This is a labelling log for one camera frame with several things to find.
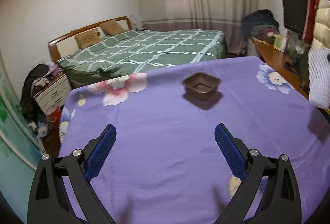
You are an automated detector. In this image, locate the wooden headboard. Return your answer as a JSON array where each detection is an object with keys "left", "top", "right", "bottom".
[{"left": 48, "top": 16, "right": 133, "bottom": 63}]

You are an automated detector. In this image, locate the white nightstand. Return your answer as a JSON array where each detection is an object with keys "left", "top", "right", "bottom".
[{"left": 34, "top": 73, "right": 72, "bottom": 113}]

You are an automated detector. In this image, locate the brown pillow right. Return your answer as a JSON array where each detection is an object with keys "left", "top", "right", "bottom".
[{"left": 100, "top": 20, "right": 126, "bottom": 36}]

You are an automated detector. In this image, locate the wooden low cabinet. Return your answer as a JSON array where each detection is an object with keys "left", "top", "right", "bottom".
[{"left": 249, "top": 37, "right": 308, "bottom": 99}]

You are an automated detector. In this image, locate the purple floral tablecloth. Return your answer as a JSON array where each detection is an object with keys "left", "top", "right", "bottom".
[{"left": 60, "top": 56, "right": 329, "bottom": 223}]

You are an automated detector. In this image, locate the brown plastic tray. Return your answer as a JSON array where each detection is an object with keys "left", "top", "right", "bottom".
[{"left": 182, "top": 72, "right": 221, "bottom": 101}]

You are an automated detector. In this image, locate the cream puffer jacket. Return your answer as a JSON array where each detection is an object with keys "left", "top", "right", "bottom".
[{"left": 312, "top": 0, "right": 330, "bottom": 50}]

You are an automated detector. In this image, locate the green plaid bed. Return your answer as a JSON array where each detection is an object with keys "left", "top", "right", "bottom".
[{"left": 57, "top": 29, "right": 226, "bottom": 88}]

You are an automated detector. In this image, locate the black bag on nightstand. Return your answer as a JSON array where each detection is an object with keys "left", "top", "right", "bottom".
[{"left": 20, "top": 64, "right": 49, "bottom": 124}]

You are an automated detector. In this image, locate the brown pillow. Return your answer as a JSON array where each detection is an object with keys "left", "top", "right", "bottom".
[
  {"left": 100, "top": 20, "right": 126, "bottom": 36},
  {"left": 75, "top": 29, "right": 103, "bottom": 49}
]

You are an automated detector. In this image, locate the red bucket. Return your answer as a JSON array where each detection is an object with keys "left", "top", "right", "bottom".
[{"left": 46, "top": 104, "right": 61, "bottom": 129}]

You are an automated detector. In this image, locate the brown pillow left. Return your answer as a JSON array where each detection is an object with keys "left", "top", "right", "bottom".
[{"left": 75, "top": 29, "right": 103, "bottom": 49}]

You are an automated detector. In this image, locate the black television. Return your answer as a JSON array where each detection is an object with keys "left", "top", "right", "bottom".
[{"left": 283, "top": 0, "right": 308, "bottom": 35}]

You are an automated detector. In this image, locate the red dotted jacket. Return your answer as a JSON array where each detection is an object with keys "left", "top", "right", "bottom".
[{"left": 303, "top": 0, "right": 320, "bottom": 45}]

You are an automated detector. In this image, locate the pile of folded clothes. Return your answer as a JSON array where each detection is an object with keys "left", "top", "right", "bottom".
[{"left": 240, "top": 9, "right": 279, "bottom": 41}]

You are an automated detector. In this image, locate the white foam fruit net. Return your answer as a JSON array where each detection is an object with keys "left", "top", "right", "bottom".
[{"left": 308, "top": 48, "right": 330, "bottom": 110}]

